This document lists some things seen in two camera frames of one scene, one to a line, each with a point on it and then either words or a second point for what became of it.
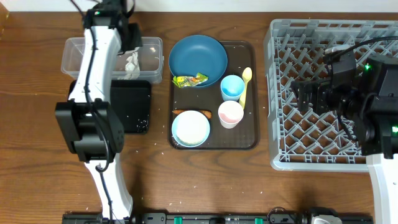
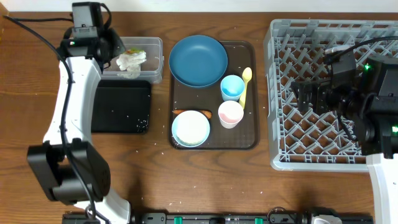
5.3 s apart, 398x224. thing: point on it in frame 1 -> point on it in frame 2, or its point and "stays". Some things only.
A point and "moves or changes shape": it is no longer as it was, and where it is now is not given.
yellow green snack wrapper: (183, 81) -> (134, 50)
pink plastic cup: (230, 114) stays
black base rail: (204, 218) stays
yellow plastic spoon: (247, 74) stays
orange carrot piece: (208, 112) stays
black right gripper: (303, 98) stays
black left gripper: (138, 42) -> (119, 48)
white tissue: (132, 70) moves or changes shape
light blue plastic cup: (232, 87) stays
